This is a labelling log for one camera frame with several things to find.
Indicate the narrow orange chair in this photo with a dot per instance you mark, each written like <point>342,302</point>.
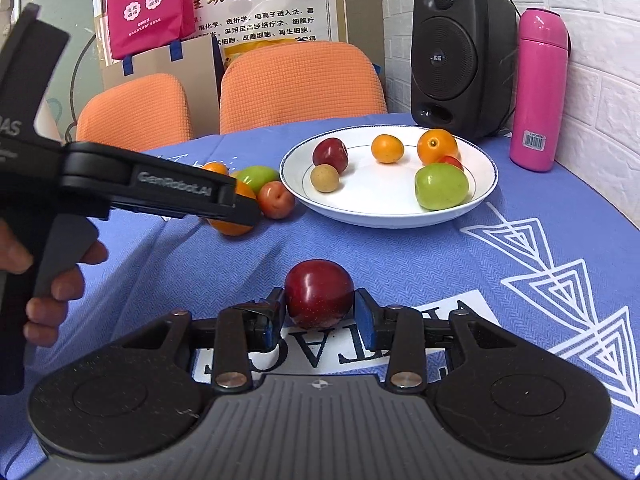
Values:
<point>135,110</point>

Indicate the tan longan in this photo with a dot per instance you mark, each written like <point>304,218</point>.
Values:
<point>325,178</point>

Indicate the white plate with blue rim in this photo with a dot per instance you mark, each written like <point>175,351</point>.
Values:
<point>380,195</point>

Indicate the medium orange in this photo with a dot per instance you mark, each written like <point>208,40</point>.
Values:
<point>230,229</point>

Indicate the large orange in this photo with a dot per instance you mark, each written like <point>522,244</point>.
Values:
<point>437,145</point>

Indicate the dark red plum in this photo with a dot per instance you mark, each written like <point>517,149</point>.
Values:
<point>330,154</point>
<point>317,292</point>

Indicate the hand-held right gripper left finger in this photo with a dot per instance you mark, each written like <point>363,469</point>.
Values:
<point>272,327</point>

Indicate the wide orange chair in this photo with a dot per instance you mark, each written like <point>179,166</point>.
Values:
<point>300,85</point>

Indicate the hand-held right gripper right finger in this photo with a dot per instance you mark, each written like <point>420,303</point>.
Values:
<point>365,325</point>

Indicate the pink tote bag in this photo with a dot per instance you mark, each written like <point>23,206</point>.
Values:
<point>145,20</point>

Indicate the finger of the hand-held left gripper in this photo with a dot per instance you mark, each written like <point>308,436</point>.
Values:
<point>175,185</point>

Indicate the person's left hand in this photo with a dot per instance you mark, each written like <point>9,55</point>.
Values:
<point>47,320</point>

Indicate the black loudspeaker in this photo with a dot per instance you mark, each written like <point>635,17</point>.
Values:
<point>450,60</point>

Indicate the green apple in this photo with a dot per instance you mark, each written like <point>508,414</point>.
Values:
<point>441,187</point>
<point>257,178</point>

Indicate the pink thermos bottle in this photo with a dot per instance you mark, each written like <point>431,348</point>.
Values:
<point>537,85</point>

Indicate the small red plum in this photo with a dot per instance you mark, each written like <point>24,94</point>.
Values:
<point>454,161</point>

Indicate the pinkish red plum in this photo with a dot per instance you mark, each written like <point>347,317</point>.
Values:
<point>276,200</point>

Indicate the white bottle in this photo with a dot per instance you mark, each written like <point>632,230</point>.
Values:
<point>50,120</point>

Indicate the framed wall poster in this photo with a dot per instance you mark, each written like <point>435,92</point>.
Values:
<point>265,10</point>

